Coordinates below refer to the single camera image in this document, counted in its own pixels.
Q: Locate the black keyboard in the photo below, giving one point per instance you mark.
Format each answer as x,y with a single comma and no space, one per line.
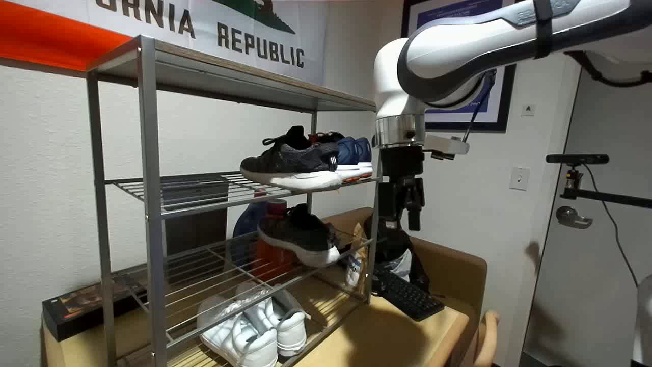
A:
413,301

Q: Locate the white light switch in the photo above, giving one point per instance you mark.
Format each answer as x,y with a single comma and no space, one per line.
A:
521,179

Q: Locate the orange detergent bottle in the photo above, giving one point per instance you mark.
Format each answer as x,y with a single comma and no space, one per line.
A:
273,262

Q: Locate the blue detergent bottle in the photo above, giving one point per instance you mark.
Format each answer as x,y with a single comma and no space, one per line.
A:
246,234

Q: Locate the framed blue picture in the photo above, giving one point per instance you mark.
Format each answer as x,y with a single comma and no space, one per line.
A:
490,108

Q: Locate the white sneaker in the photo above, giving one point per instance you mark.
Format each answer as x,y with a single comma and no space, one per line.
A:
234,337
281,313

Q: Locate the grey metal shoe rack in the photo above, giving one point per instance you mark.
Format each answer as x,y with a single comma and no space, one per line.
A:
156,67

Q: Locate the dark flat box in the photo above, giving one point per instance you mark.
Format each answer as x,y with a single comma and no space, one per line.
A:
79,310

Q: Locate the dark gray knit shoe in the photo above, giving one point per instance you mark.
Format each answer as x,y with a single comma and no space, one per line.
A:
294,161

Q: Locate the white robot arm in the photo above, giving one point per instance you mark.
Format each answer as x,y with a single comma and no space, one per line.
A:
448,64

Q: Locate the grey box on shelf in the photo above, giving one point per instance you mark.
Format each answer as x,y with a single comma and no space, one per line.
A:
189,191

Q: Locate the California Republic flag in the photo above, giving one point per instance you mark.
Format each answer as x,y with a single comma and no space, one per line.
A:
276,36

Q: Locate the blue sneaker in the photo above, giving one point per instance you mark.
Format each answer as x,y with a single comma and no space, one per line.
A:
366,161
347,156

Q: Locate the wooden chair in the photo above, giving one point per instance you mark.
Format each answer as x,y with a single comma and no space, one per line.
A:
486,340

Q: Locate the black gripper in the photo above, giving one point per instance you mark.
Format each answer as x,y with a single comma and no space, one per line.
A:
400,188

